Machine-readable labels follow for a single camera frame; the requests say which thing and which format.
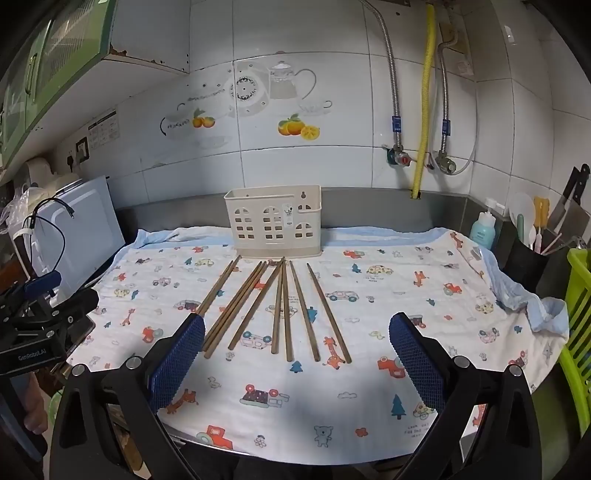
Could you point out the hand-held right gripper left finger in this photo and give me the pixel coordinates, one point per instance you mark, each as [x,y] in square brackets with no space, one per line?
[180,364]

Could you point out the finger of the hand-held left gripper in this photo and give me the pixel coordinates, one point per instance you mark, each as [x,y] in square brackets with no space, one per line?
[74,304]
[44,284]

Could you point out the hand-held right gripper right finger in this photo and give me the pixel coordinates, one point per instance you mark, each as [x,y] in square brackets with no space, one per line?
[415,364]

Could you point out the brown wooden chopstick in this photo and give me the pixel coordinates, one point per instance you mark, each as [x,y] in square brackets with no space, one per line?
[235,308]
[232,304]
[219,285]
[277,310]
[304,311]
[238,311]
[256,305]
[286,309]
[328,313]

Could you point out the cream plastic utensil holder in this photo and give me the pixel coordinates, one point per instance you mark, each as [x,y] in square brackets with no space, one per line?
[258,203]

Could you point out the person's left hand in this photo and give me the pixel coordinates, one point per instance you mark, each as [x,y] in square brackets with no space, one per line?
[36,401]

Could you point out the cartoon printed white blanket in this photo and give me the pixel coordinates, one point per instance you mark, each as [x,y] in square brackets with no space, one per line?
[369,415]

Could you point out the clear plastic bag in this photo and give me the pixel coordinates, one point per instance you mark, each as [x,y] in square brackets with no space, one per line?
[16,205]

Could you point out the black utensil cup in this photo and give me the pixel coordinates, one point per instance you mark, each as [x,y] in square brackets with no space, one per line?
[524,267]

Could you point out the teal soap bottle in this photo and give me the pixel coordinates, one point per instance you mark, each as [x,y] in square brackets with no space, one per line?
[484,230]

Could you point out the green plastic basket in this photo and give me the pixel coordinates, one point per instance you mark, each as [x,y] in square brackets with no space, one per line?
[577,323]

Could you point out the white spatula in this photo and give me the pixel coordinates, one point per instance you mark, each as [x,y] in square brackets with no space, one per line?
[521,207]

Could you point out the yellow bottle brush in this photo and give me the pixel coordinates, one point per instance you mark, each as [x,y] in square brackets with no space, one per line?
[540,212]

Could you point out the metal water valve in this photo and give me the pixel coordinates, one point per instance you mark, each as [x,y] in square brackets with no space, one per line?
[444,164]

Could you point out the black wall switch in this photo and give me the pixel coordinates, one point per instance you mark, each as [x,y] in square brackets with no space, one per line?
[82,148]

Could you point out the white paper wall notice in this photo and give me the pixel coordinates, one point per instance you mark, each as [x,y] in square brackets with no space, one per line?
[104,131]

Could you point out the green wall cabinet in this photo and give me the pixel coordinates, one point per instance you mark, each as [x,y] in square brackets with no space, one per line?
[51,60]

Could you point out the beige wall box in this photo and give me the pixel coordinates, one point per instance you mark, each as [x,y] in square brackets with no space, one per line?
[457,46]

